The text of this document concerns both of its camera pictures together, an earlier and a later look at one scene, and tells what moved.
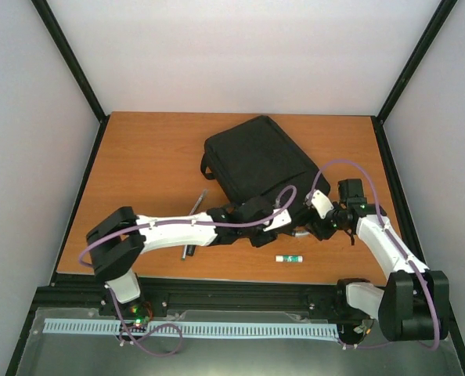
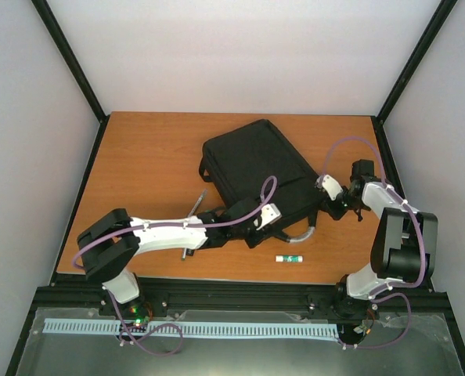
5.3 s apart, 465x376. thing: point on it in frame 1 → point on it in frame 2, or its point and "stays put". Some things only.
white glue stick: [289, 258] stays put
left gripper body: [257, 242] stays put
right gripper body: [328, 231] → [353, 203]
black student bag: [258, 165] stays put
